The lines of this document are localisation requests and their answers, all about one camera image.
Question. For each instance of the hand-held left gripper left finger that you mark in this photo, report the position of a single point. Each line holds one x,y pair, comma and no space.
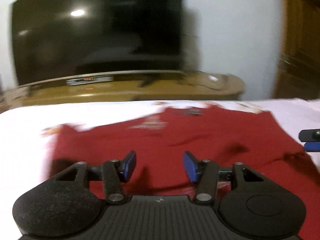
129,167

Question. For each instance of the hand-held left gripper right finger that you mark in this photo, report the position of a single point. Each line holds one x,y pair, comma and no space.
190,166

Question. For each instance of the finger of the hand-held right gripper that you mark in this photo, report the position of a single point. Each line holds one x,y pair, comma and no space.
309,134
313,146

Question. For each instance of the red shirt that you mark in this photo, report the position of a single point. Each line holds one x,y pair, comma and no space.
155,150

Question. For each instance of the wooden television stand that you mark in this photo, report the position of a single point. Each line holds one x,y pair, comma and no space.
155,93

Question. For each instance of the small white object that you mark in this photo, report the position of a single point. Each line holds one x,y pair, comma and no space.
214,78

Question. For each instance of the brown wooden door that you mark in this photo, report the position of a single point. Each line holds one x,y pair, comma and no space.
298,42

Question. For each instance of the silver set-top box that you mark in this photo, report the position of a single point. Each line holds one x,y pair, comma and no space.
89,80

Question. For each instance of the floral white bedsheet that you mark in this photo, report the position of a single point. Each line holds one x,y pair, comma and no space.
22,145

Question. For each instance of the black flat television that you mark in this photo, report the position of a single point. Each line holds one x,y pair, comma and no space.
100,27

